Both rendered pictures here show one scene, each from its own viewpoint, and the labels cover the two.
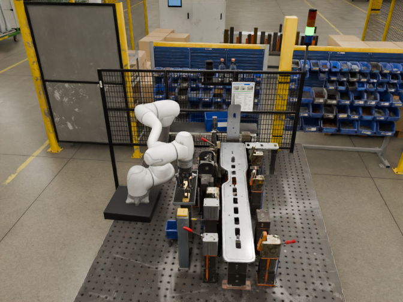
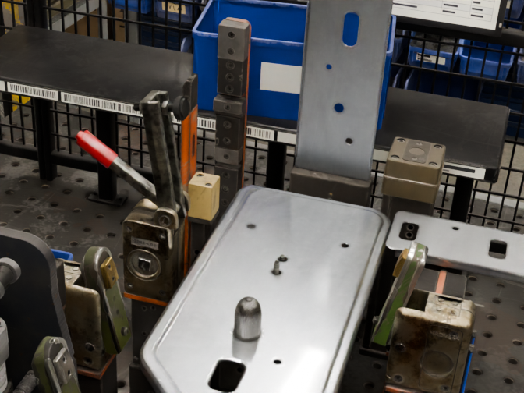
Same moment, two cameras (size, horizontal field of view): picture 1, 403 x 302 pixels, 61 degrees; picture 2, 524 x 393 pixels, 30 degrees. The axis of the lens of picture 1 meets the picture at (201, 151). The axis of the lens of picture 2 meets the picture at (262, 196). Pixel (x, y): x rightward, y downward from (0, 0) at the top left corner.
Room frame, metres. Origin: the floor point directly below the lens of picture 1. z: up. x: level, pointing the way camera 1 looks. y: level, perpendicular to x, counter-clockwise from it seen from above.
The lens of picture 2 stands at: (1.53, -0.45, 1.73)
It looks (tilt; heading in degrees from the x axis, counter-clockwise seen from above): 31 degrees down; 12
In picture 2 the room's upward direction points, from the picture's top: 4 degrees clockwise
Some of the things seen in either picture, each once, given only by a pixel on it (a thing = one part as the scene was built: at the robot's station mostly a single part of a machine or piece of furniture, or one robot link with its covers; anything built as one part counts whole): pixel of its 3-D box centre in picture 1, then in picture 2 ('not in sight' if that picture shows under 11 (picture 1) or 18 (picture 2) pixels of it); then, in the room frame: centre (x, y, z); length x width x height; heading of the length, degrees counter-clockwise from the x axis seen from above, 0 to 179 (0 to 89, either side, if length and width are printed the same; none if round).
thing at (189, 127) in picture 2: not in sight; (187, 238); (2.63, -0.11, 0.95); 0.03 x 0.01 x 0.50; 177
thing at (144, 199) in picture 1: (137, 195); not in sight; (2.22, 0.51, 0.79); 0.22 x 0.18 x 0.06; 5
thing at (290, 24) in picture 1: (278, 122); not in sight; (3.13, -0.77, 1.00); 0.18 x 0.18 x 2.00; 87
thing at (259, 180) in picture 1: (256, 195); not in sight; (2.11, -0.42, 0.87); 0.12 x 0.09 x 0.35; 87
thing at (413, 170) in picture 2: (244, 150); (401, 253); (2.79, -0.41, 0.88); 0.08 x 0.08 x 0.36; 87
